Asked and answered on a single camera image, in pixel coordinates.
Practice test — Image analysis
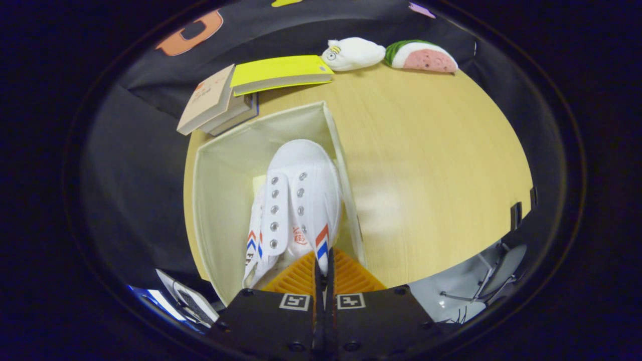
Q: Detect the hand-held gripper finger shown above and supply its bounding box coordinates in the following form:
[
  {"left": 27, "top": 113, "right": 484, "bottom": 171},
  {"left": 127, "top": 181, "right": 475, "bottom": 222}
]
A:
[
  {"left": 324, "top": 247, "right": 444, "bottom": 354},
  {"left": 207, "top": 251, "right": 324, "bottom": 354}
]

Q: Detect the white plush toy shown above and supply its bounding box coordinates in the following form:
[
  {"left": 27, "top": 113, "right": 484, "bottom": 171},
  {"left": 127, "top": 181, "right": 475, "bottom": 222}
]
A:
[{"left": 321, "top": 37, "right": 387, "bottom": 72}]

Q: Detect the watermelon slice plush toy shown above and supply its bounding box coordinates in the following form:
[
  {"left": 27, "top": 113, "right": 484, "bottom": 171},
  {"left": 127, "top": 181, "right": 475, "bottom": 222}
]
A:
[{"left": 384, "top": 40, "right": 459, "bottom": 74}]

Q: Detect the white cover book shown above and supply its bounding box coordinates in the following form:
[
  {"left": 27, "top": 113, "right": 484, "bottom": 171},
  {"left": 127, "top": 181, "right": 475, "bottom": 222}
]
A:
[{"left": 200, "top": 93, "right": 254, "bottom": 132}]

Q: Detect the white flat device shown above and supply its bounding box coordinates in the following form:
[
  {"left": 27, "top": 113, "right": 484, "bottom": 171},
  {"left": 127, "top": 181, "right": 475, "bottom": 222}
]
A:
[{"left": 155, "top": 268, "right": 221, "bottom": 329}]

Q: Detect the white canvas shoe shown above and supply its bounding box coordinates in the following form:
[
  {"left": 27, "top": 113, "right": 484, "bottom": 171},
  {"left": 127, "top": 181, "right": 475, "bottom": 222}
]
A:
[
  {"left": 243, "top": 191, "right": 269, "bottom": 289},
  {"left": 258, "top": 139, "right": 345, "bottom": 281}
]

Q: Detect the blue cover book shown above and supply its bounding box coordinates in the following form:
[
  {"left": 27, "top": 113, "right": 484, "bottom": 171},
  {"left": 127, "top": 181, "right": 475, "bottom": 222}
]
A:
[{"left": 208, "top": 93, "right": 259, "bottom": 137}]

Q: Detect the green fabric storage box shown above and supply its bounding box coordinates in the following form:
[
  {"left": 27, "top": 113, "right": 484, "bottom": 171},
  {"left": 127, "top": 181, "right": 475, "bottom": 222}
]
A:
[{"left": 192, "top": 100, "right": 367, "bottom": 305}]

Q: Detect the grey chair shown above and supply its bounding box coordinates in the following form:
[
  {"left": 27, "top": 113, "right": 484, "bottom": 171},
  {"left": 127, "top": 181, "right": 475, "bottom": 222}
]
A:
[{"left": 440, "top": 242, "right": 528, "bottom": 321}]

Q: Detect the yellow cover book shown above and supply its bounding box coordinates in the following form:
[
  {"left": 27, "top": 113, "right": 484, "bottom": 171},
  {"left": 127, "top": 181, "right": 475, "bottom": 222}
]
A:
[{"left": 230, "top": 55, "right": 335, "bottom": 97}]

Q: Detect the computer monitor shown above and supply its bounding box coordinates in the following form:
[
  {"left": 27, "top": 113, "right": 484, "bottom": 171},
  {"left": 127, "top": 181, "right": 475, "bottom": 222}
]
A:
[{"left": 128, "top": 285, "right": 189, "bottom": 322}]

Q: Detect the beige cover book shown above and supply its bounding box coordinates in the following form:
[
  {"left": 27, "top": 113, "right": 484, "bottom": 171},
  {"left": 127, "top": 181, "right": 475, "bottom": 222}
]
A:
[{"left": 177, "top": 64, "right": 236, "bottom": 136}]

